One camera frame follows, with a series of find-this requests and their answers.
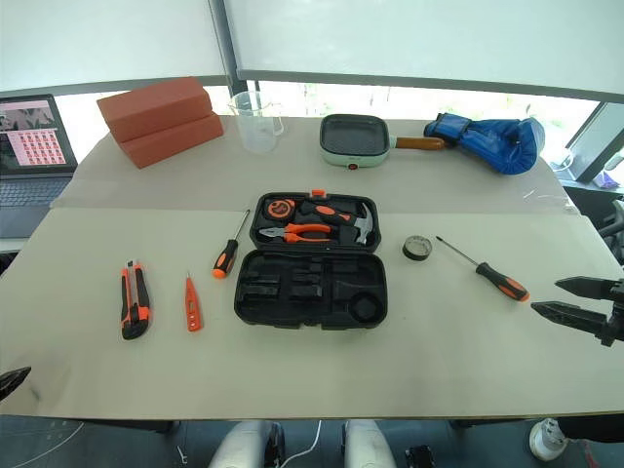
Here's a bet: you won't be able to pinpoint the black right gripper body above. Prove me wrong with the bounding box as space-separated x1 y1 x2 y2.
595 277 624 348

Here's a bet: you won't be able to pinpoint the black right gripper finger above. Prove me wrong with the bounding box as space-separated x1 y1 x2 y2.
529 300 610 337
554 276 617 299

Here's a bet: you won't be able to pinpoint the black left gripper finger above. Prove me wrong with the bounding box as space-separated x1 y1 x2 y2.
0 366 32 402

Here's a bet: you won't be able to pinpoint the Phillips screwdriver orange black handle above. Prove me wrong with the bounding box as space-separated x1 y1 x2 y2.
435 235 530 303

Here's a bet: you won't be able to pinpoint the orange black utility knife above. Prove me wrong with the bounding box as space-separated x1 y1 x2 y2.
119 260 151 341

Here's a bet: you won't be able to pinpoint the black electrical tape roll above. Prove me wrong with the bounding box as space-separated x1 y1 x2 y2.
402 234 434 262

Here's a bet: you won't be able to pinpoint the orange voltage tester pen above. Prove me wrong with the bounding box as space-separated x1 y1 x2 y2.
183 271 204 333

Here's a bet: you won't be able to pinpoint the flathead screwdriver orange black handle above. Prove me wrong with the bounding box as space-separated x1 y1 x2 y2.
211 209 252 280

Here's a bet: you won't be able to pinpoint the black plastic tool case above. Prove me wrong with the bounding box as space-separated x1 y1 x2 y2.
233 191 390 332

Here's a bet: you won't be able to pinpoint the black chair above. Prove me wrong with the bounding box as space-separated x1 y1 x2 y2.
579 187 624 267

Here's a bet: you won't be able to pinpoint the black trouser leg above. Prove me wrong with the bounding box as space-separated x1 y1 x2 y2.
555 414 624 444

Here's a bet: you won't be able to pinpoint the white sneaker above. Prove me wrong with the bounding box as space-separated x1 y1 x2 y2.
528 417 570 462

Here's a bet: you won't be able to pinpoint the blue boxing glove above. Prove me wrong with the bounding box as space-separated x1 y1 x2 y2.
422 112 546 176

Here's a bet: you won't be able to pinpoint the dark grey laptop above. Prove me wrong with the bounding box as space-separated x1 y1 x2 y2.
0 94 79 240

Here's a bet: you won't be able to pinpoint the small black floor device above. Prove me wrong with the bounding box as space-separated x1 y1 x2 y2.
406 444 435 468

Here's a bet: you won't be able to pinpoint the silver rounded robot body part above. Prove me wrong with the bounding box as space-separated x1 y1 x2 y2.
209 419 287 468
342 418 397 468

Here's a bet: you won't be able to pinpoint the green electric frying pan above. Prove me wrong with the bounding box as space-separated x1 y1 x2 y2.
319 113 448 172

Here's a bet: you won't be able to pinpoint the red-brown foam block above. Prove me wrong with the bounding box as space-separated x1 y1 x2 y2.
96 76 215 142
118 110 225 171

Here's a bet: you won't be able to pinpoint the white roller blind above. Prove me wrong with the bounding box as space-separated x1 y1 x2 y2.
0 0 230 94
223 0 624 97

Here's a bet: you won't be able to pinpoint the orange black tape measure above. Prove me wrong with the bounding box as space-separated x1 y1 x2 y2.
266 197 293 219

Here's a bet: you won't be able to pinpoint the clear plastic measuring beaker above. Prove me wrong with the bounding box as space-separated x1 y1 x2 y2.
227 90 285 155

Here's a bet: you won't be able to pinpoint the claw hammer orange black handle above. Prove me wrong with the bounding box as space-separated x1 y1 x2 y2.
297 200 377 246

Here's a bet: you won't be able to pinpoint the orange handled pliers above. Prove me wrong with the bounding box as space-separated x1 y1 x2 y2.
257 221 337 244

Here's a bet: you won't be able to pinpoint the white cable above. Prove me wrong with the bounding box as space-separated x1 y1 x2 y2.
287 419 323 468

